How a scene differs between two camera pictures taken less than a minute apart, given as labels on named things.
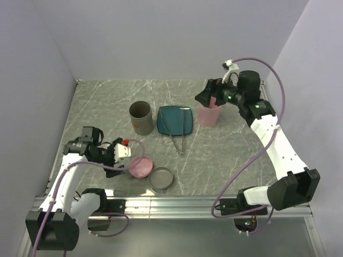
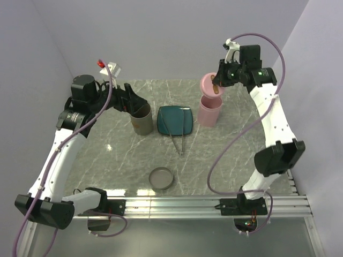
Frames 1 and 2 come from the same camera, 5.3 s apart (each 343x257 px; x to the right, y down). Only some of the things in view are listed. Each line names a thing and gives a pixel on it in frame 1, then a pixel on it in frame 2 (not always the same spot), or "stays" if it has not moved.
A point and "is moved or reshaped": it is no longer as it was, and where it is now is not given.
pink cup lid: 140,167 is moved or reshaped
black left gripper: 110,173 -> 128,100
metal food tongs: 181,153 stays
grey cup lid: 160,178 stays
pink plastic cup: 208,115 stays
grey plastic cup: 141,115 stays
